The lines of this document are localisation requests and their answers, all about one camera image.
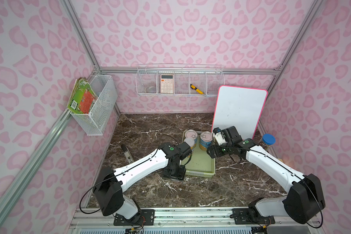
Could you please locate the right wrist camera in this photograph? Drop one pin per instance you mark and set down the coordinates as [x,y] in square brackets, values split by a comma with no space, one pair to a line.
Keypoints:
[218,137]

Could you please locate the white wire wall shelf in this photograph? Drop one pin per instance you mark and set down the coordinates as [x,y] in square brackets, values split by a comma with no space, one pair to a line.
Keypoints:
[207,78]

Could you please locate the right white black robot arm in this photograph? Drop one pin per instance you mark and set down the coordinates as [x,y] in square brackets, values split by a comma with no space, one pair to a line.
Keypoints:
[304,198]

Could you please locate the pink calculator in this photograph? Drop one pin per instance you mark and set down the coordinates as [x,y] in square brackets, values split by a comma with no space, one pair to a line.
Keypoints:
[167,84]

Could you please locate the beige black stapler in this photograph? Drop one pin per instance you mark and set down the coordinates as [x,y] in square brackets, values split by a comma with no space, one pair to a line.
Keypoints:
[127,154]

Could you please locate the blue lid pencil jar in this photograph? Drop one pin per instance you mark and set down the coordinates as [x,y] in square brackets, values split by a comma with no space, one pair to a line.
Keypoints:
[266,141]

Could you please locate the yellow black utility knife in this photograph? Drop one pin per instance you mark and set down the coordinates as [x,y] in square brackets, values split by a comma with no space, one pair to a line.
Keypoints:
[196,89]

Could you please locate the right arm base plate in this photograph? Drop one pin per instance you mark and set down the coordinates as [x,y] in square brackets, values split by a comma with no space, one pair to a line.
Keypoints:
[246,216]

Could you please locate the pink framed whiteboard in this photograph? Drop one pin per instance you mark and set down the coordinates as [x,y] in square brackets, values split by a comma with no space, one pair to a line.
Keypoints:
[240,107]

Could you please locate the red white-lid can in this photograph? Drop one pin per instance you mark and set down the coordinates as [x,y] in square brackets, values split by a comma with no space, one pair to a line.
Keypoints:
[191,142]

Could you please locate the blue tin can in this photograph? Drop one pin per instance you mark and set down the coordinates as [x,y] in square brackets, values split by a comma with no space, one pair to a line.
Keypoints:
[205,140]
[191,134]

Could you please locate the green red booklet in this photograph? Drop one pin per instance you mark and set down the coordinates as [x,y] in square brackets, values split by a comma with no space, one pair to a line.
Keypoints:
[83,97]

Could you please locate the white mesh wall basket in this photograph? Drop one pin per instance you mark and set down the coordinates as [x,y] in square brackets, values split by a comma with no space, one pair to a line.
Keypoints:
[95,122]

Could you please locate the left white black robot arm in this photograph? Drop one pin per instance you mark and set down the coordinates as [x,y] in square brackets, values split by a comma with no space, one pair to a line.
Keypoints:
[112,183]

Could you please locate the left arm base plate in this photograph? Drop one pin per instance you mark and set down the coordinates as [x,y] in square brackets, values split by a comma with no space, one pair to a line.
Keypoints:
[142,218]

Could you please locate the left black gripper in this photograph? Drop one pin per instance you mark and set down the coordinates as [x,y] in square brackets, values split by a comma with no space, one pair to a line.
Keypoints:
[177,171]

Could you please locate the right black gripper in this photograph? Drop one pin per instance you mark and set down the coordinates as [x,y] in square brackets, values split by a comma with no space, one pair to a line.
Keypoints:
[212,151]

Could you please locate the green perforated plastic basket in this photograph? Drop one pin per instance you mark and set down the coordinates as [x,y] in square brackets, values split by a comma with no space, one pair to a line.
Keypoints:
[199,163]

